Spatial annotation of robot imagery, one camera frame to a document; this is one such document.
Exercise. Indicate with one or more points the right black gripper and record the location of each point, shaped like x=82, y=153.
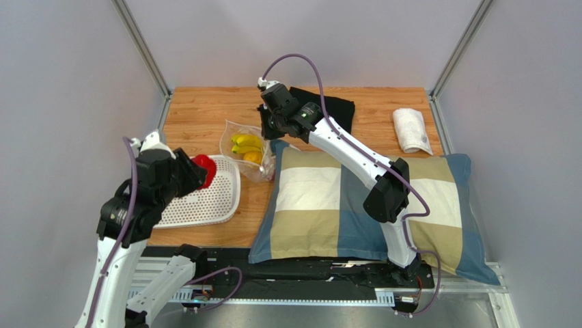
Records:
x=267, y=126

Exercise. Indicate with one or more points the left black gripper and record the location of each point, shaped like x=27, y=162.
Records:
x=196, y=175

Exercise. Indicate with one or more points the red fake fruit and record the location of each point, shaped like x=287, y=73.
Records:
x=209, y=165

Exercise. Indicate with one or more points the clear zip top bag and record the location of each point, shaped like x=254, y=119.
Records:
x=256, y=173

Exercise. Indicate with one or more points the yellow fake bananas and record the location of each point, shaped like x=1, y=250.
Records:
x=244, y=143

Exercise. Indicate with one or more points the orange fake mango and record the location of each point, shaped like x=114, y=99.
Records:
x=253, y=157

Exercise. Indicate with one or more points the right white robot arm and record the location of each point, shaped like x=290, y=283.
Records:
x=387, y=181

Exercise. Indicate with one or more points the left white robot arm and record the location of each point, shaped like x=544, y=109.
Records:
x=125, y=225

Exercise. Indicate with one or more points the white perforated plastic basket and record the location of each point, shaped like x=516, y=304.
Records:
x=212, y=205

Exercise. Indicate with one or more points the black folded cloth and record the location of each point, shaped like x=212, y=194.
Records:
x=341, y=110

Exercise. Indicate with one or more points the plaid checkered pillow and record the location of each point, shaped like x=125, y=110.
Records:
x=316, y=209

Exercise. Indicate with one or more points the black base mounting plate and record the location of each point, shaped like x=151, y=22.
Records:
x=304, y=279

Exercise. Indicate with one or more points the white rolled towel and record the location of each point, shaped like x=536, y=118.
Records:
x=411, y=131

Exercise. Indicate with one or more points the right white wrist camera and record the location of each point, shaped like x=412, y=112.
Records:
x=263, y=84

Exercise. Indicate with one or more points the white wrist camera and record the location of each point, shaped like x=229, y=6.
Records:
x=154, y=140
x=263, y=84

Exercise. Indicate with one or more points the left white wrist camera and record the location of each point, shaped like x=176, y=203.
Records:
x=154, y=140

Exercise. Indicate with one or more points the aluminium frame rail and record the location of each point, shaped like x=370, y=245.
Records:
x=156, y=260

